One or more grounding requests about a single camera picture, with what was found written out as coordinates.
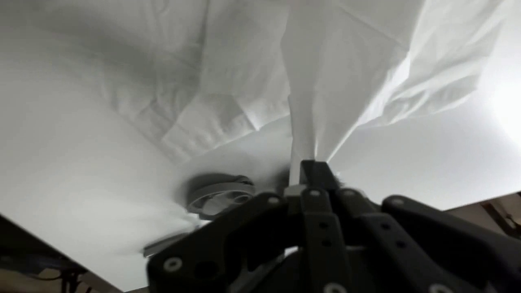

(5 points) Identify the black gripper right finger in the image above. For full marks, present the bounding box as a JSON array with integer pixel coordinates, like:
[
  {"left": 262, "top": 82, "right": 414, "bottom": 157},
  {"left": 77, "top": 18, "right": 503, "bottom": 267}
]
[{"left": 300, "top": 160, "right": 521, "bottom": 293}]

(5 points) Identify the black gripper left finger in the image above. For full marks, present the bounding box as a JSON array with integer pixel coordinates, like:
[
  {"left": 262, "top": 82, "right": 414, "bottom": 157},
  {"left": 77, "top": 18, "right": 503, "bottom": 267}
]
[{"left": 145, "top": 184, "right": 306, "bottom": 293}]

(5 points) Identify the white tissue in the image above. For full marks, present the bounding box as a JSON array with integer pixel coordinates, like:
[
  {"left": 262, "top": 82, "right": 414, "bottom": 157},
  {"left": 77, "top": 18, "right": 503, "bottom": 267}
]
[
  {"left": 96, "top": 0, "right": 295, "bottom": 165},
  {"left": 278, "top": 0, "right": 506, "bottom": 189}
]

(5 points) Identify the grey crumpled ball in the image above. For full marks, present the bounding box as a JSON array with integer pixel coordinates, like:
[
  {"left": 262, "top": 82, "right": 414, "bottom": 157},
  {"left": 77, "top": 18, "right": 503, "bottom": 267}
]
[{"left": 184, "top": 171, "right": 257, "bottom": 220}]

